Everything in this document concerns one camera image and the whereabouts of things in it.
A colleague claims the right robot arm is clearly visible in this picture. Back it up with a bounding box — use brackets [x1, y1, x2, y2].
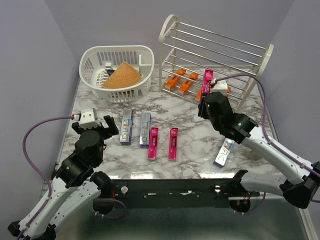
[198, 92, 320, 209]

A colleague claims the silver Rio toothpaste box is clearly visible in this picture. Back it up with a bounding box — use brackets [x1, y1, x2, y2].
[120, 109, 134, 145]
[213, 138, 235, 168]
[139, 112, 151, 148]

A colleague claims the woven orange conical hat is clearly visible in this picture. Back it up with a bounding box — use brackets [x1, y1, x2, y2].
[102, 61, 142, 89]

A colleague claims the cream metal shelf rack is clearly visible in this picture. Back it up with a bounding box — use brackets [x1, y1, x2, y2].
[155, 14, 274, 111]

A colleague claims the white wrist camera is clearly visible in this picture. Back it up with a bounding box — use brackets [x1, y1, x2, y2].
[210, 78, 229, 95]
[78, 108, 101, 130]

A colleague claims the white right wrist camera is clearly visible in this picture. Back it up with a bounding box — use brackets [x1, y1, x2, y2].
[210, 78, 229, 95]

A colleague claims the orange toothpaste box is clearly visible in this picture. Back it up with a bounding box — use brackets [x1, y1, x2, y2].
[195, 89, 202, 103]
[179, 72, 199, 96]
[225, 86, 231, 98]
[165, 68, 186, 91]

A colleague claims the pink toothpaste box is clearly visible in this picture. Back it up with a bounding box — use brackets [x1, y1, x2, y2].
[168, 127, 179, 161]
[148, 127, 159, 161]
[201, 69, 214, 94]

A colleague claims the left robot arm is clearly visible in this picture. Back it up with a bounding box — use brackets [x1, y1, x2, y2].
[7, 112, 119, 240]

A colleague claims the dark object in basket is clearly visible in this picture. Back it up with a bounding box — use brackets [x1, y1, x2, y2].
[106, 69, 115, 76]

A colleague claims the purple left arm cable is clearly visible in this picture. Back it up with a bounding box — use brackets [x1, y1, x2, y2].
[14, 116, 127, 240]

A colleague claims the white plastic basket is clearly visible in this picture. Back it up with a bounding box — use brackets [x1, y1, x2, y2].
[79, 45, 155, 103]

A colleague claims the black mounting base rail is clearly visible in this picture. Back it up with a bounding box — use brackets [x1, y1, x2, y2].
[82, 178, 261, 210]

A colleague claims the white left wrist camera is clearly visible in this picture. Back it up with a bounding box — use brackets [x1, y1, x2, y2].
[78, 108, 101, 130]

